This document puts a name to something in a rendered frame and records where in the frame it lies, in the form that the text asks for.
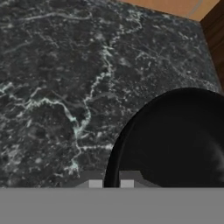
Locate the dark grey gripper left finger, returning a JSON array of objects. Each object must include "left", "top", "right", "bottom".
[{"left": 74, "top": 171, "right": 105, "bottom": 189}]

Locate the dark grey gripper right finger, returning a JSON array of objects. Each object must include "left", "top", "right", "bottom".
[{"left": 119, "top": 170, "right": 161, "bottom": 189}]

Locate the black bowl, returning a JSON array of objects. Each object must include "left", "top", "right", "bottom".
[{"left": 103, "top": 87, "right": 224, "bottom": 189}]

